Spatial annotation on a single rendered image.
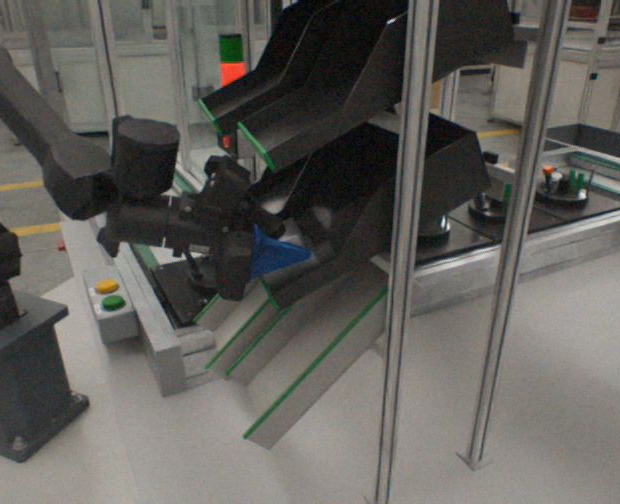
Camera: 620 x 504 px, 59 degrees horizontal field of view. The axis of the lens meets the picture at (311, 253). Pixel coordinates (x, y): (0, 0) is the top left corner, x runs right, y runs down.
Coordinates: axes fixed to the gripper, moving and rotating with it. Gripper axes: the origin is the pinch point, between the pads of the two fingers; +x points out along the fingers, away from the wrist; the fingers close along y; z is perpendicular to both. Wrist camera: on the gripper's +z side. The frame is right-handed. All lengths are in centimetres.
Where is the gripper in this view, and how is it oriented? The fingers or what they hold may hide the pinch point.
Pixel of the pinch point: (277, 239)
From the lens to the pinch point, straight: 62.4
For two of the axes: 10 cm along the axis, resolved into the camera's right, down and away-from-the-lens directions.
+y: -1.5, -5.0, 8.5
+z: 2.6, -8.5, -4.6
